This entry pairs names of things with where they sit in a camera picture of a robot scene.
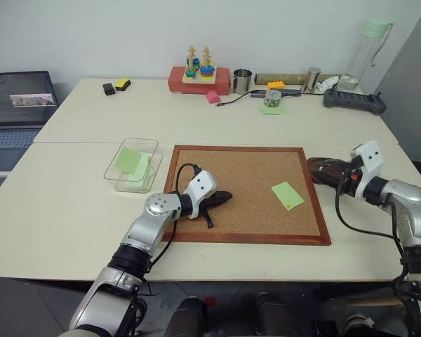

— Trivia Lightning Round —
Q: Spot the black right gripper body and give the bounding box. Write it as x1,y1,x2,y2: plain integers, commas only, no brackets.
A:
337,157,364,198

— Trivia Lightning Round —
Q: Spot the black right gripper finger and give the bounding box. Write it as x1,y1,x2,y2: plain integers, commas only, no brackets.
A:
316,159,350,171
318,171,343,185

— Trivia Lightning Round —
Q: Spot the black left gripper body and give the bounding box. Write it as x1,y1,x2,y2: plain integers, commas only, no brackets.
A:
196,190,223,218

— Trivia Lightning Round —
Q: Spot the green sticky note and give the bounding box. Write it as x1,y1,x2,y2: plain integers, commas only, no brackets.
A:
270,180,306,213

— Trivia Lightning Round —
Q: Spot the pale green note stack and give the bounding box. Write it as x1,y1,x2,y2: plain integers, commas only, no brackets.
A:
121,152,156,191

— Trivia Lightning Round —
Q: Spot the clear plastic box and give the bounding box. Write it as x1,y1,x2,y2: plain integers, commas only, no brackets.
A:
102,137,164,194

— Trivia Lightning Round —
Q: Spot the bright green note sheet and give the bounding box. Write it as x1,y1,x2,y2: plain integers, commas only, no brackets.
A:
113,146,143,175

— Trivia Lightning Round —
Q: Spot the red rectangular box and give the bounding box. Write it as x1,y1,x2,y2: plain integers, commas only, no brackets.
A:
167,66,231,97

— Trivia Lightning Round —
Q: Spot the dark grey handheld controller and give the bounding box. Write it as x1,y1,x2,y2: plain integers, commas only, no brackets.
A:
323,87,388,117

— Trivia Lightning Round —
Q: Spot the crumpled white cloth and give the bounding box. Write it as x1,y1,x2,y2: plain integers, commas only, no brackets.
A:
314,76,342,95

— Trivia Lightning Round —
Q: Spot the dark slim usb hub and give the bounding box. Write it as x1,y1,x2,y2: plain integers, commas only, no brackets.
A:
250,88,314,98

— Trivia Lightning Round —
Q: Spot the shiny metal cylinder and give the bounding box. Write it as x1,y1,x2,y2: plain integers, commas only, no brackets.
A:
302,67,322,94

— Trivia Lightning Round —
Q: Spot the patterned tape roll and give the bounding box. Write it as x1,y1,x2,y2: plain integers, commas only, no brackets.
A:
263,89,283,108

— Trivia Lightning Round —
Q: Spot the long brown rolled tube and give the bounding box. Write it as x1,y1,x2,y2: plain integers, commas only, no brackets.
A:
254,72,342,86

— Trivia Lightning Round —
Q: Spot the dark rounded shape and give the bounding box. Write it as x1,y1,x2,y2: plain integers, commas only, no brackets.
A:
167,296,208,337

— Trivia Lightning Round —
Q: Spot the clear bottle with green lid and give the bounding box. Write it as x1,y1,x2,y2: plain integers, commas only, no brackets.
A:
336,20,394,94

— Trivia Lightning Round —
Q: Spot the silver metal cup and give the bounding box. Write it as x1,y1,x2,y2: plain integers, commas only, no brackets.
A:
232,68,254,95

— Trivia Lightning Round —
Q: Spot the yellow and black sponge eraser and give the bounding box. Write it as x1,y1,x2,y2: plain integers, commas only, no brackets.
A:
114,77,133,93

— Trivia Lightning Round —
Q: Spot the grey open laptop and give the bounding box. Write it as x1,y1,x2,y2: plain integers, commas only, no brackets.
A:
0,70,61,173

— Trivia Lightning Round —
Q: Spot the cork board with wooden frame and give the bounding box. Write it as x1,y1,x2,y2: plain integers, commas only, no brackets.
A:
161,145,333,247

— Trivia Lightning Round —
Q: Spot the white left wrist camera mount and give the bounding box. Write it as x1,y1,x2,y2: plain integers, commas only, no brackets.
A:
187,170,219,220

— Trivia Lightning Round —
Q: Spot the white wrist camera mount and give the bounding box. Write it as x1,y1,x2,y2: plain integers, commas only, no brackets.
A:
349,140,385,201
187,170,219,220

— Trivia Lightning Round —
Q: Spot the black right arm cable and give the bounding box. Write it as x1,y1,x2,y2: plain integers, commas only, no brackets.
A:
335,168,413,267

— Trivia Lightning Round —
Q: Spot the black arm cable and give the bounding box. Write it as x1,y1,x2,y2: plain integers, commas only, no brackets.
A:
335,168,413,267
145,163,203,282

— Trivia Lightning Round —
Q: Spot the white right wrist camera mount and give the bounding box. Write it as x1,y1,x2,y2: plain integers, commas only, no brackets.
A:
349,140,385,201

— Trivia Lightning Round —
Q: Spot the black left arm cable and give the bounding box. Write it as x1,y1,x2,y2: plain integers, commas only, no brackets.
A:
145,163,203,282

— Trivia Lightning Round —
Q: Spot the black usb cable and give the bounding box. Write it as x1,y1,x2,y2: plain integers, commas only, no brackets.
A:
215,90,267,107

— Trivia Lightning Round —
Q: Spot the wooden ring stacking toy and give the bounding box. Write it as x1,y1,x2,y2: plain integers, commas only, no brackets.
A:
182,45,218,86

